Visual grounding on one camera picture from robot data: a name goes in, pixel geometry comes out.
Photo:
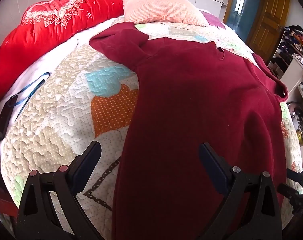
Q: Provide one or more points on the black phone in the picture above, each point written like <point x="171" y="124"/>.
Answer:
<point x="4" y="120"/>

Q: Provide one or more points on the cluttered white shelf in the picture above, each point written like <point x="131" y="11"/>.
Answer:
<point x="296" y="62"/>

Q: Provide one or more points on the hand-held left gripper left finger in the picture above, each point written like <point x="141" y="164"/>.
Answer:
<point x="85" y="170"/>

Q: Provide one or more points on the pale pink bed sheet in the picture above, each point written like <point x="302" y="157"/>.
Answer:
<point x="41" y="66"/>

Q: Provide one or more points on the blue glass door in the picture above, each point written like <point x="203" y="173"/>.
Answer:
<point x="244" y="7"/>

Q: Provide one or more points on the red floral comforter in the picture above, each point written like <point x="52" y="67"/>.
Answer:
<point x="41" y="37"/>

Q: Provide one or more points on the wooden door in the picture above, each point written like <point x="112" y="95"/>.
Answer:
<point x="269" y="22"/>

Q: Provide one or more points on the dark red knit garment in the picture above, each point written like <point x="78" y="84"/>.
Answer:
<point x="191" y="92"/>

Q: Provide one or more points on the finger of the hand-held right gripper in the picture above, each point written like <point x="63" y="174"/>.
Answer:
<point x="302" y="201"/>
<point x="300" y="178"/>

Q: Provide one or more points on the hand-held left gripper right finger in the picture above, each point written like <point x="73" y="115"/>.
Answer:
<point x="214" y="167"/>

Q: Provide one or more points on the patchwork heart quilt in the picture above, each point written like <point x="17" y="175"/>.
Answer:
<point x="54" y="120"/>

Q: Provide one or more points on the pink ribbed pillow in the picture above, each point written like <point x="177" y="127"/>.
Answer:
<point x="154" y="5"/>

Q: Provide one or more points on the purple cloth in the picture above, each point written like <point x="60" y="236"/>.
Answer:
<point x="212" y="19"/>

